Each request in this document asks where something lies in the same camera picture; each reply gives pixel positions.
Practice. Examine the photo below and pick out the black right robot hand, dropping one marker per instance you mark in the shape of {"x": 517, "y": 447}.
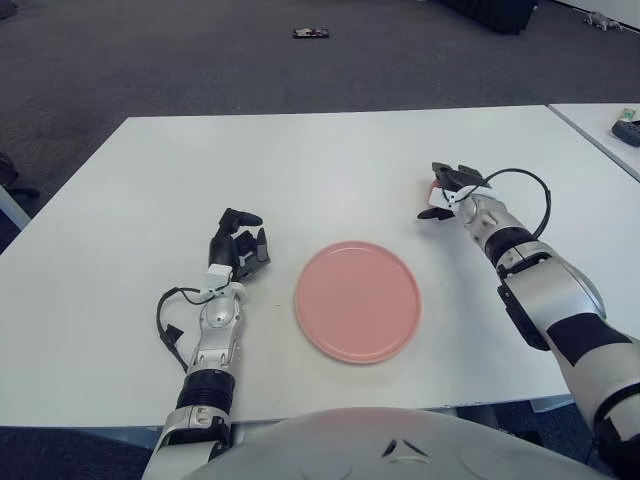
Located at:
{"x": 457, "y": 177}

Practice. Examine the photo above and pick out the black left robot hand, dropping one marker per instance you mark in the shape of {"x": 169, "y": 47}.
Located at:
{"x": 220, "y": 247}

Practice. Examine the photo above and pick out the red yellow apple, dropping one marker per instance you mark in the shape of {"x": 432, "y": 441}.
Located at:
{"x": 433, "y": 186}

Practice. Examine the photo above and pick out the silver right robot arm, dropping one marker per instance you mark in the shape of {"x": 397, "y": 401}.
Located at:
{"x": 550, "y": 285}

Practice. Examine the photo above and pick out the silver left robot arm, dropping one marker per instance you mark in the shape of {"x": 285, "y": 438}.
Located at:
{"x": 217, "y": 315}

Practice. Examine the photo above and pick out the pink round plate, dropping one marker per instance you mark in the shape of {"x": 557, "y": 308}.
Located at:
{"x": 357, "y": 305}

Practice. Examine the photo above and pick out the black cabinet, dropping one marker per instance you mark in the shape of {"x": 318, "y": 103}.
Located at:
{"x": 500, "y": 15}

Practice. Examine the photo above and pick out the dark grey handheld controller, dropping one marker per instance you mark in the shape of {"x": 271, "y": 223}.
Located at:
{"x": 627, "y": 132}

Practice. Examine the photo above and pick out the green white packet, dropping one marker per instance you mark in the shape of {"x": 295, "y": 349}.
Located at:
{"x": 629, "y": 115}

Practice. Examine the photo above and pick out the dark office chair base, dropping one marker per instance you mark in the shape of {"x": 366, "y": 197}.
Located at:
{"x": 25, "y": 191}

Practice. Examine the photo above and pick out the dark flat object on floor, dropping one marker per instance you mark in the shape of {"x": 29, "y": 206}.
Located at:
{"x": 310, "y": 33}

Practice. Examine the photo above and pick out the small grey robot toy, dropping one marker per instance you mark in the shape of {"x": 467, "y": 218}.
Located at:
{"x": 602, "y": 21}

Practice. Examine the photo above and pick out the grey robot torso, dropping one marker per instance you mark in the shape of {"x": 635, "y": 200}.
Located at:
{"x": 350, "y": 445}

